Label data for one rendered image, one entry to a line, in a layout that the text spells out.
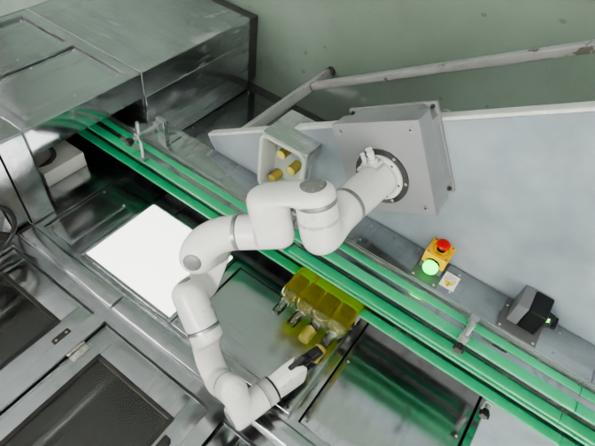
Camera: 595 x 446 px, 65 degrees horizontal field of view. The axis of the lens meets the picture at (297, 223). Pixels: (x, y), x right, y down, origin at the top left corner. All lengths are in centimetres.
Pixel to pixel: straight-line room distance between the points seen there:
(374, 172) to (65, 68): 131
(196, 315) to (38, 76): 118
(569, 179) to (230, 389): 93
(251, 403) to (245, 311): 40
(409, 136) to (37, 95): 131
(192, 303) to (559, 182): 90
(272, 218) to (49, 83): 119
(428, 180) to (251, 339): 75
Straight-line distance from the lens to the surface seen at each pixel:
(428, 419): 159
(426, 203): 122
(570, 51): 170
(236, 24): 231
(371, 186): 115
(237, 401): 125
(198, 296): 118
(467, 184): 131
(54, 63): 210
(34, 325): 174
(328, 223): 101
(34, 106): 188
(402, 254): 146
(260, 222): 103
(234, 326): 156
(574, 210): 127
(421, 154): 116
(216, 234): 109
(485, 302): 146
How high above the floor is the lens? 178
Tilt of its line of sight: 36 degrees down
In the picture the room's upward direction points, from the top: 135 degrees counter-clockwise
